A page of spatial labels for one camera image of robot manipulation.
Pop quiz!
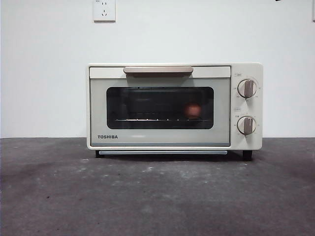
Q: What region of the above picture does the brown egg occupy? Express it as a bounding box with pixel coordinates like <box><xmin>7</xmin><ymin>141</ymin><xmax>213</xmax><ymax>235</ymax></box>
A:
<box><xmin>184</xmin><ymin>102</ymin><xmax>201</xmax><ymax>118</ymax></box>

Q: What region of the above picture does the beige oven door handle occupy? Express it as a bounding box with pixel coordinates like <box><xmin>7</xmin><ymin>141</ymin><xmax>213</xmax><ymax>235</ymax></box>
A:
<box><xmin>123</xmin><ymin>66</ymin><xmax>193</xmax><ymax>79</ymax></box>

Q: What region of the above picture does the glass-windowed oven door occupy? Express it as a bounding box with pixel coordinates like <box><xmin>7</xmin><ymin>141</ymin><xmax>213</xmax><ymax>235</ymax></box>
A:
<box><xmin>89</xmin><ymin>65</ymin><xmax>231</xmax><ymax>148</ymax></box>

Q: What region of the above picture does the cream timer dial knob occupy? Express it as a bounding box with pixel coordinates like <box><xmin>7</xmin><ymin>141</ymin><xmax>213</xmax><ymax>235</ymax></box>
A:
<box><xmin>237</xmin><ymin>116</ymin><xmax>256</xmax><ymax>135</ymax></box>

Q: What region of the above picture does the cream Toshiba toaster oven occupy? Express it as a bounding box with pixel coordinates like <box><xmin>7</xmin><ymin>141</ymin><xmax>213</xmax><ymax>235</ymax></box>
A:
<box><xmin>86</xmin><ymin>62</ymin><xmax>263</xmax><ymax>162</ymax></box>

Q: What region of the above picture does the cream temperature dial knob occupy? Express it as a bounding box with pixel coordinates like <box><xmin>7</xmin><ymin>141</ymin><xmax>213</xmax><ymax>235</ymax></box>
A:
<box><xmin>237</xmin><ymin>79</ymin><xmax>257</xmax><ymax>98</ymax></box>

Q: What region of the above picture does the metal wire oven rack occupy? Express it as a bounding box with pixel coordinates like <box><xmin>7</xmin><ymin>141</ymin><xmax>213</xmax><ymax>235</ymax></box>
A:
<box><xmin>115</xmin><ymin>118</ymin><xmax>210</xmax><ymax>122</ymax></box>

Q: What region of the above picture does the white wall socket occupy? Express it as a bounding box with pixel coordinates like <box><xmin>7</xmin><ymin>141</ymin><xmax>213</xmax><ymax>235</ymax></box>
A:
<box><xmin>93</xmin><ymin>0</ymin><xmax>116</xmax><ymax>23</ymax></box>

